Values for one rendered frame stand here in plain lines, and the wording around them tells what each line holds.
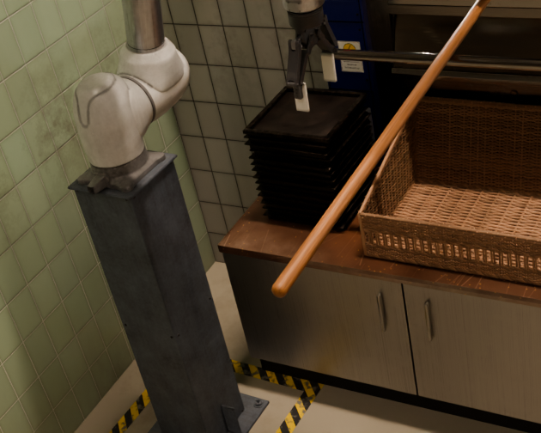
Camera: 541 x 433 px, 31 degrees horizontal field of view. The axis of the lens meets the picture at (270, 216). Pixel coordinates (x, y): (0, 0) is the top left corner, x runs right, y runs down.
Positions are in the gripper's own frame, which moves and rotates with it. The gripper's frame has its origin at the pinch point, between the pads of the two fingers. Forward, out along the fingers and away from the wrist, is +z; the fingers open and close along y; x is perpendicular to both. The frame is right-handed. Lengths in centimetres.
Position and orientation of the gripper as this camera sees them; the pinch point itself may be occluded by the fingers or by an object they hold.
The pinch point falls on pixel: (316, 90)
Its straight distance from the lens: 216.0
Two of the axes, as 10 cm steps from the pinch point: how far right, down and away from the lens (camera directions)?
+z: 1.5, 8.0, 5.8
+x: 8.6, 1.7, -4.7
